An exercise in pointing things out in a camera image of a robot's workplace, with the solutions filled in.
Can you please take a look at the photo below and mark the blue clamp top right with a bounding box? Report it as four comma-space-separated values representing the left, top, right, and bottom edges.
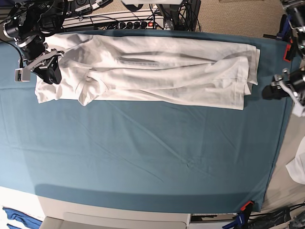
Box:
263, 14, 291, 42

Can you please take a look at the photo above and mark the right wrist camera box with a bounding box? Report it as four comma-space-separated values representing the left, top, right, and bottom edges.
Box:
15, 68, 31, 82

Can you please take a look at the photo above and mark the orange black clamp top right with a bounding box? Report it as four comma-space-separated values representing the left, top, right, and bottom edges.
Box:
283, 43, 296, 62

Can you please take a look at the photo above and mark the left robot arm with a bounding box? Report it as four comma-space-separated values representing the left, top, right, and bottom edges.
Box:
262, 0, 305, 107

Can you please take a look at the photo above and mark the blue clamp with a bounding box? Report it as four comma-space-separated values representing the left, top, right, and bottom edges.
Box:
222, 212, 249, 229
263, 14, 291, 42

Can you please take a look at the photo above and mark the white storage bin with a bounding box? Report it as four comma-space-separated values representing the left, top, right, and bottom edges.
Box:
40, 212, 188, 229

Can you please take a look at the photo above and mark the black power strip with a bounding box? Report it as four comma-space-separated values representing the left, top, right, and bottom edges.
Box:
104, 20, 165, 31

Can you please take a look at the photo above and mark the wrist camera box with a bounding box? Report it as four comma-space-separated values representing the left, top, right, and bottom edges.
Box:
292, 102, 305, 117
15, 68, 31, 82

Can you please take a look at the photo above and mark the blue cloth bottom left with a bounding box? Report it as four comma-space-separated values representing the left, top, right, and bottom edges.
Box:
2, 207, 42, 229

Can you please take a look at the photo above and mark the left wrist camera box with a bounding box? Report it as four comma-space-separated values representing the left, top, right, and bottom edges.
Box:
292, 102, 305, 117

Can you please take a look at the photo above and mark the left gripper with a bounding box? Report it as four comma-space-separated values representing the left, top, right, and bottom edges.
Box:
262, 68, 305, 105

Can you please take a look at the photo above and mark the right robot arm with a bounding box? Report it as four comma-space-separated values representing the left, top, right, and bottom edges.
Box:
1, 0, 69, 84

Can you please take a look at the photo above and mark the white cloth right edge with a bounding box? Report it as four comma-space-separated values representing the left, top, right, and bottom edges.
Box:
286, 137, 305, 185

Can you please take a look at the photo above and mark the teal table cloth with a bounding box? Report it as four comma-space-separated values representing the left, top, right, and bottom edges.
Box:
0, 31, 300, 213

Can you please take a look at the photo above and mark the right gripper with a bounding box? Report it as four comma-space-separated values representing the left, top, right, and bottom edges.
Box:
15, 35, 64, 84

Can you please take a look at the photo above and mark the white T-shirt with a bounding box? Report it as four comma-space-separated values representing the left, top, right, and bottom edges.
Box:
35, 33, 260, 110

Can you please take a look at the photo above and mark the orange black clamp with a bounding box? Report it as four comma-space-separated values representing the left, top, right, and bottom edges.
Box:
241, 201, 255, 215
283, 43, 296, 62

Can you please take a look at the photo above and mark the orange black clamp bottom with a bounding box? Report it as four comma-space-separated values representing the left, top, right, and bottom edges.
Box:
241, 201, 255, 215

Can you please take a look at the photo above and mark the blue clamp bottom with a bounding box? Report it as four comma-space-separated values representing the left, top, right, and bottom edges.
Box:
222, 212, 249, 229

